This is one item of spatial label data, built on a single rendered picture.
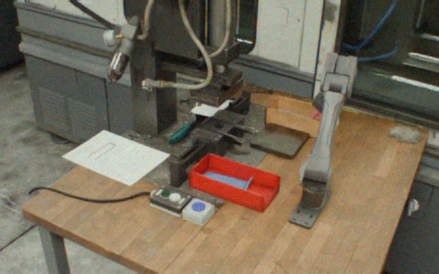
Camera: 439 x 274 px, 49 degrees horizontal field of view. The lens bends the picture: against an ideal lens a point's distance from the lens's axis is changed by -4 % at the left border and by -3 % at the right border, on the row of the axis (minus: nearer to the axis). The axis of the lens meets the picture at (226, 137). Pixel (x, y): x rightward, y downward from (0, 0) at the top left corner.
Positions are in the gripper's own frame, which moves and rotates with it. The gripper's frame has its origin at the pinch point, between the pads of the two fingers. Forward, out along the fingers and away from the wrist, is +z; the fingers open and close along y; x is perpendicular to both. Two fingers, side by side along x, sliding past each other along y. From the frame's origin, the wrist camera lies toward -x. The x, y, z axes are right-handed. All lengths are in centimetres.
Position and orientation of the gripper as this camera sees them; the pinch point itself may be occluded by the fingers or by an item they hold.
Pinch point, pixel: (311, 120)
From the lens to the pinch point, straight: 186.9
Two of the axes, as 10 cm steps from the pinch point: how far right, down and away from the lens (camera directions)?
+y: -7.3, -6.8, 0.7
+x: -4.7, 4.3, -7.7
